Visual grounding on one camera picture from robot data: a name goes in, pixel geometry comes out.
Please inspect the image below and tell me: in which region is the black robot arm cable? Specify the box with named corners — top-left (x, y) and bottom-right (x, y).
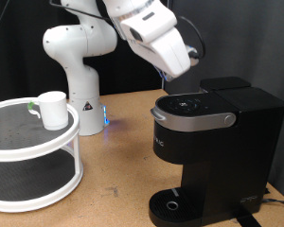
top-left (48, 0), bottom-right (207, 61)

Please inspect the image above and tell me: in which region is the black Keurig coffee machine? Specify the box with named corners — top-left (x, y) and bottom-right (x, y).
top-left (148, 76), bottom-right (284, 227)

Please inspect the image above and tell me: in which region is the white two-tier turntable shelf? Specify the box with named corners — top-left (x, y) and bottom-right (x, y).
top-left (0, 96), bottom-right (84, 214)

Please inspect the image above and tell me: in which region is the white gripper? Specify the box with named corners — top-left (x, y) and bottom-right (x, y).
top-left (128, 26), bottom-right (192, 82)

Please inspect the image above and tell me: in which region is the braided power cable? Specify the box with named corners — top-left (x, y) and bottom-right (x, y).
top-left (261, 197), bottom-right (284, 209)

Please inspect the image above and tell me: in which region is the black drip tray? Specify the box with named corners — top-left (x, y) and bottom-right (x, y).
top-left (148, 187), bottom-right (203, 227)

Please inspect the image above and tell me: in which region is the white ceramic mug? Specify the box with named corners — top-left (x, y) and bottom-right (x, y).
top-left (27, 91), bottom-right (69, 131)

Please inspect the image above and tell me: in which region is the black Keurig coffee maker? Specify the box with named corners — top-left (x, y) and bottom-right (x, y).
top-left (154, 91), bottom-right (240, 118)

